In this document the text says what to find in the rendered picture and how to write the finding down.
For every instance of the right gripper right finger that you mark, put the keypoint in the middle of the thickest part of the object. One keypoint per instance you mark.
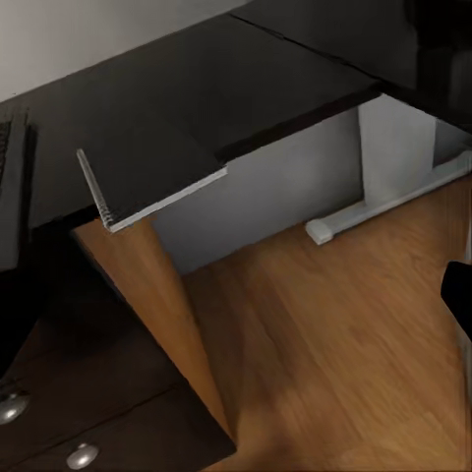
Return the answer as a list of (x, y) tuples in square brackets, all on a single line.
[(457, 293)]

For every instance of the cabinet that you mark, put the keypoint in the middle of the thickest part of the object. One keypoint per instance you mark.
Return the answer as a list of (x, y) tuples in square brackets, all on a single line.
[(113, 376)]

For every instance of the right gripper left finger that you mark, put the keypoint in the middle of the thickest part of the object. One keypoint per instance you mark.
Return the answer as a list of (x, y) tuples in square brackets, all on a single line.
[(24, 293)]

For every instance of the keyboard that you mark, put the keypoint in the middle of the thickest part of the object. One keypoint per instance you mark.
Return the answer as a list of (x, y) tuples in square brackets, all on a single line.
[(13, 133)]

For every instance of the desk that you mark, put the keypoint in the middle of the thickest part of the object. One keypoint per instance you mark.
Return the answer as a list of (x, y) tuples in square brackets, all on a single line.
[(247, 78)]

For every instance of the monitor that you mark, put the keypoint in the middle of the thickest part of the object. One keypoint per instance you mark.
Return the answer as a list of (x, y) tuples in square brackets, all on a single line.
[(439, 20)]

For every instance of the notebook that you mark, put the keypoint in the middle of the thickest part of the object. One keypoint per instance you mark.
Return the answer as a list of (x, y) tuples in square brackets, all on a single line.
[(145, 167)]

